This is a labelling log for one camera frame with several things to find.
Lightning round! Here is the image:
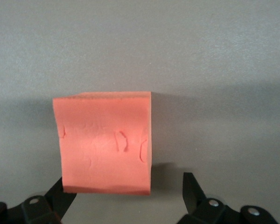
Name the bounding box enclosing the orange foam block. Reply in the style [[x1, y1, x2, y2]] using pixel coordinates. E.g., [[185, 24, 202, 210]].
[[52, 91, 153, 196]]

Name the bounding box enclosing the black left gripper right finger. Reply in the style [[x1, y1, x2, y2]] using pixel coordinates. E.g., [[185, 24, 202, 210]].
[[179, 172, 277, 224]]

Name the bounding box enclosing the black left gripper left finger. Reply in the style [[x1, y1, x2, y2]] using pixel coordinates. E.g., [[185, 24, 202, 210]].
[[0, 176, 77, 224]]

